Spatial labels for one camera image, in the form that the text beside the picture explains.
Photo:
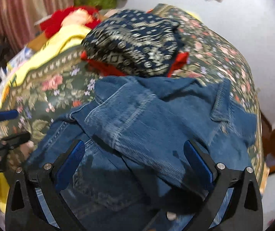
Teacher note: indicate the navy patterned cloth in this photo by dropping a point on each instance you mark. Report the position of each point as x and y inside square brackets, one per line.
[132, 41]

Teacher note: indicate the red fluffy garment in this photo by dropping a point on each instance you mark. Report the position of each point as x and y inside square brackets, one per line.
[55, 19]

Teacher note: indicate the brown cardboard box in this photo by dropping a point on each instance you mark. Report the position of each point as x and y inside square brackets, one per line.
[39, 41]

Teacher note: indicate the pink cloth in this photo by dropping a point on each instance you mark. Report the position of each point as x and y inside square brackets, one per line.
[79, 16]

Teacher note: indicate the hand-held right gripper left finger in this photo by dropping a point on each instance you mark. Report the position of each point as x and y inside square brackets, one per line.
[72, 158]

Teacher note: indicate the red cloth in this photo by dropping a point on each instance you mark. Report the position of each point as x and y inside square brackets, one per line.
[179, 61]

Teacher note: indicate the green cloth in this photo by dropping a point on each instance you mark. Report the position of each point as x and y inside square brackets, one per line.
[99, 0]

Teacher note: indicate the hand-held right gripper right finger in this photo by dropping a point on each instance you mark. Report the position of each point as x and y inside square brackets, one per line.
[197, 158]

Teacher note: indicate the striped curtain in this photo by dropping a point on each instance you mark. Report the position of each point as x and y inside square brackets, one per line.
[19, 9]

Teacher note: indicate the white printed cloth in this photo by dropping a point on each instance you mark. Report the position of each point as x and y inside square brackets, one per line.
[0, 77]

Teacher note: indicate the yellow bed sheet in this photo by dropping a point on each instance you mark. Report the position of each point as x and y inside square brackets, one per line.
[62, 38]

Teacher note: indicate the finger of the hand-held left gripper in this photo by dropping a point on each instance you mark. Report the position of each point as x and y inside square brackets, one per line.
[7, 114]
[16, 138]

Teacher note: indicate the blue denim jeans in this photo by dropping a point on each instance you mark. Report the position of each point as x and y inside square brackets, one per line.
[139, 115]

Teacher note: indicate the green floral bedspread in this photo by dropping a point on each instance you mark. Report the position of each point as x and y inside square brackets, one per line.
[55, 89]

